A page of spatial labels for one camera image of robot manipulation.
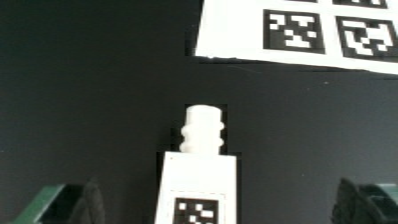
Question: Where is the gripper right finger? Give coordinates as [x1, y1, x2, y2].
[331, 178, 398, 224]

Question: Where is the white stool leg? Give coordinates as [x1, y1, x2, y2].
[155, 105, 237, 224]

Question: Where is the white marker sheet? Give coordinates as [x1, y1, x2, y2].
[194, 0, 398, 75]

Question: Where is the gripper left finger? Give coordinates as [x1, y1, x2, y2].
[11, 179, 107, 224]

